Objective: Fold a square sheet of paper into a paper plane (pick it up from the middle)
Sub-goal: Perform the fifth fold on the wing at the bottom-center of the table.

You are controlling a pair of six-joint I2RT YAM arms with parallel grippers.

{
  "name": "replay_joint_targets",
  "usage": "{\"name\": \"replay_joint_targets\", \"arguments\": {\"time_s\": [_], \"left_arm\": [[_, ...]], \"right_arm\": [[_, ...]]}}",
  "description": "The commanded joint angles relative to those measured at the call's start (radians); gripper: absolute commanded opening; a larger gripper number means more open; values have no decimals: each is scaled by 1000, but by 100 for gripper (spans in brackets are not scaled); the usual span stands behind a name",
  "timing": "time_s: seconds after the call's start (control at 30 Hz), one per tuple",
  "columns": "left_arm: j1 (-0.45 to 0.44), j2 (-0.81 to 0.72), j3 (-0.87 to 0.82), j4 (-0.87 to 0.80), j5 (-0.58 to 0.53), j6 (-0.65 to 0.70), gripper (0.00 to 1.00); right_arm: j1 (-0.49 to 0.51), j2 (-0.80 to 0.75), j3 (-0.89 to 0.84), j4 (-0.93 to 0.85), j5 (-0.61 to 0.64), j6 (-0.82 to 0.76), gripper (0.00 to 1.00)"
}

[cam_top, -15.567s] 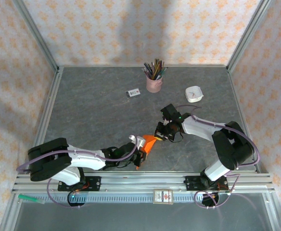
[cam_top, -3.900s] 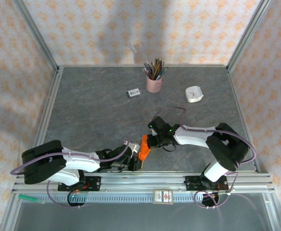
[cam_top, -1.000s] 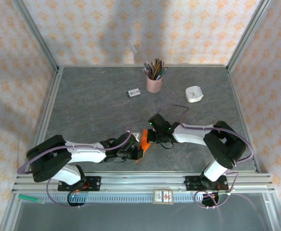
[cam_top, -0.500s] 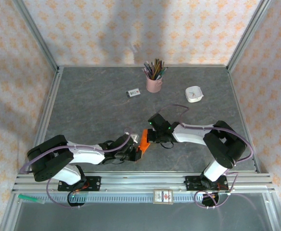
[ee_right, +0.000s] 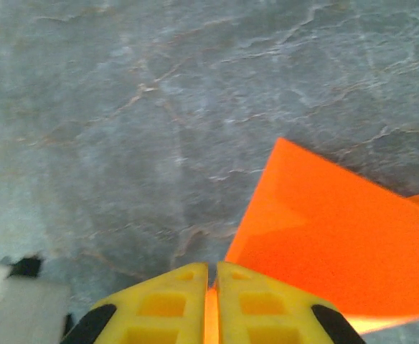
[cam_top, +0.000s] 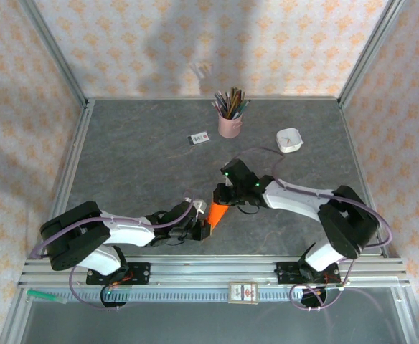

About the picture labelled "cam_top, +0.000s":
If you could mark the orange paper sheet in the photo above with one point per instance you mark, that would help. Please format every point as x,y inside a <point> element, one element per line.
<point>216,213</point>

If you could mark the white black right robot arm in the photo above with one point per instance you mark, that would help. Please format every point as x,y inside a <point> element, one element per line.
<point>288,199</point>

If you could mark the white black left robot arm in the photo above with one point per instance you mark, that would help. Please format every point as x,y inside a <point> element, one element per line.
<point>130,233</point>

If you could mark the black white printed card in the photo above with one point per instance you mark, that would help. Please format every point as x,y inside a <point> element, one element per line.
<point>198,138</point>

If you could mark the pink pen cup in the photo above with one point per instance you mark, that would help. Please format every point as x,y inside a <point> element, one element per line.
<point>229,127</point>

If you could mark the white pen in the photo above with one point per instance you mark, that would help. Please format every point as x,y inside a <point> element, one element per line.
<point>216,106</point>

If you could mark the teal green pen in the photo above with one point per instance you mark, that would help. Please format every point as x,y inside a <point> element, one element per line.
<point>244,106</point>

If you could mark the dark grey pen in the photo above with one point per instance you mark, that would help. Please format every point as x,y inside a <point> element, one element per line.
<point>219,102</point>

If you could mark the brown pencil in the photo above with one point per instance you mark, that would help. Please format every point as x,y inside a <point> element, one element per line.
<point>234,96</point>

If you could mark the green marker pen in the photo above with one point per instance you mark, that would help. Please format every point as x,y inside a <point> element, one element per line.
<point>41,295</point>

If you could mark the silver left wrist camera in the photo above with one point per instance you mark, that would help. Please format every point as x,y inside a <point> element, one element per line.
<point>199,207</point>

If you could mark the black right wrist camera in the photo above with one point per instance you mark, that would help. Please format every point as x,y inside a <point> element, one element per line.
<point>238,173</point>

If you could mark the wide aluminium base rail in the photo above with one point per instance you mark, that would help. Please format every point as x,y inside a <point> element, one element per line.
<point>213,268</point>

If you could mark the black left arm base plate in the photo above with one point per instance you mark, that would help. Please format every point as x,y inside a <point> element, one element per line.
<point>141,274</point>

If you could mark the label tag on rail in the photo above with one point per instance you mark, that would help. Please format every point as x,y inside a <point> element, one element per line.
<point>243,292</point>

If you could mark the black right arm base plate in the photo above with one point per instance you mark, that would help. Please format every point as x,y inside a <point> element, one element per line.
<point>285,272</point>

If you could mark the aluminium table side rail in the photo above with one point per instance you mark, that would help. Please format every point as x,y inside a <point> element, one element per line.
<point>73,157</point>
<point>360,157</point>

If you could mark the aluminium frame leg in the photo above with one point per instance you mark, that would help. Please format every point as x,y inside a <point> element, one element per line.
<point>14,319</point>
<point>408,315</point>

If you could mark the aluminium frame post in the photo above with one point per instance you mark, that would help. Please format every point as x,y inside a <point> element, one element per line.
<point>369,50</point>
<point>55,53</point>

